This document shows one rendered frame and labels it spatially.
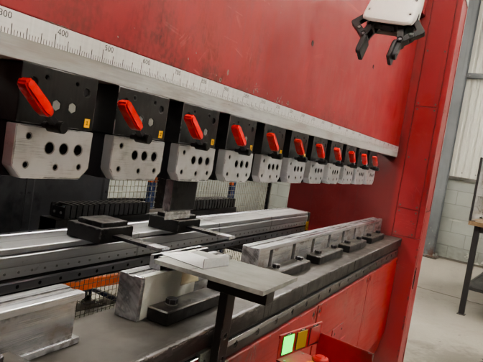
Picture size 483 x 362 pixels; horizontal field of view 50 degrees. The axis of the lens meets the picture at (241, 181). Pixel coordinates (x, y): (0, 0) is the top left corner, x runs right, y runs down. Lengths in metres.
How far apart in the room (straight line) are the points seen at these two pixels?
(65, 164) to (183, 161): 0.33
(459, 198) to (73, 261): 7.77
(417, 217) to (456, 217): 5.55
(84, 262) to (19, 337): 0.46
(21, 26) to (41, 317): 0.46
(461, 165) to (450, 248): 1.30
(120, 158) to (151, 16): 0.26
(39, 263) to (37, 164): 0.46
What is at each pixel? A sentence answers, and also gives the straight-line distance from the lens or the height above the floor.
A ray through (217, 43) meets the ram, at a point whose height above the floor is 1.48.
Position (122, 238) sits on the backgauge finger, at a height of 1.00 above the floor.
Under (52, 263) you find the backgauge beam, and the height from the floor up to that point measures 0.94.
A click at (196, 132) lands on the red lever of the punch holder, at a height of 1.28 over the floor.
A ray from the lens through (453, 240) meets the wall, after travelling 8.76.
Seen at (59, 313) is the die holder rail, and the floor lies 0.94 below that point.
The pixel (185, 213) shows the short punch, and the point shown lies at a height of 1.09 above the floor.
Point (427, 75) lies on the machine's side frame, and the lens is 3.25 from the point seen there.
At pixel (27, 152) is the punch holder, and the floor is 1.21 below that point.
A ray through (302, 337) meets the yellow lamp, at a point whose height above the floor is 0.82.
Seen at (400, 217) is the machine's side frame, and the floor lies 0.99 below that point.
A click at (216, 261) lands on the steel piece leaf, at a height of 1.01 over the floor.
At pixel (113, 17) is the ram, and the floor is 1.45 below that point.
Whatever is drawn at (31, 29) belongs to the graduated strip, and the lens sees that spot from 0.81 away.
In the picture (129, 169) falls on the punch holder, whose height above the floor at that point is 1.20.
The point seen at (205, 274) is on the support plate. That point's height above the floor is 1.00.
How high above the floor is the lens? 1.27
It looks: 4 degrees down
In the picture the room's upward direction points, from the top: 9 degrees clockwise
